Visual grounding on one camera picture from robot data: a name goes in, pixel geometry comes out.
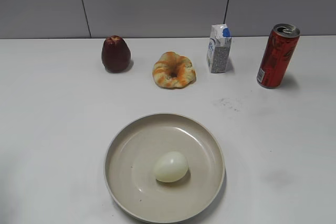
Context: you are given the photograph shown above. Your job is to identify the white egg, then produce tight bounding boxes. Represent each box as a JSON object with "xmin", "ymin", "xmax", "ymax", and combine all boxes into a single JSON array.
[{"xmin": 153, "ymin": 151, "xmax": 189, "ymax": 183}]

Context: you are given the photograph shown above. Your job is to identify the small white milk carton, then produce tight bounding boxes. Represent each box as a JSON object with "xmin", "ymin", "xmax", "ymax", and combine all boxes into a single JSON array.
[{"xmin": 206, "ymin": 24, "xmax": 232, "ymax": 73}]

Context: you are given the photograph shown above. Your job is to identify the beige round plate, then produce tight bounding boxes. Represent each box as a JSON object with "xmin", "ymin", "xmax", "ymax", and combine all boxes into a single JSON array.
[{"xmin": 104, "ymin": 113, "xmax": 225, "ymax": 223}]

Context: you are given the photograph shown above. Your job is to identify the red soda can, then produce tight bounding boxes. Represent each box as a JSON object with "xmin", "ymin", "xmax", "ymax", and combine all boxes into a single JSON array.
[{"xmin": 257, "ymin": 24, "xmax": 300, "ymax": 89}]

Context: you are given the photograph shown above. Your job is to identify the ring-shaped bread roll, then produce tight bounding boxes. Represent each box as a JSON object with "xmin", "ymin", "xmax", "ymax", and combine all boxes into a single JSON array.
[{"xmin": 152, "ymin": 51, "xmax": 196, "ymax": 89}]

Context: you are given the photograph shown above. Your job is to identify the dark red wax apple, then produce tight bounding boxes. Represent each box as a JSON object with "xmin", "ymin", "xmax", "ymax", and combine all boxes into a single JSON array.
[{"xmin": 101, "ymin": 35, "xmax": 131, "ymax": 73}]

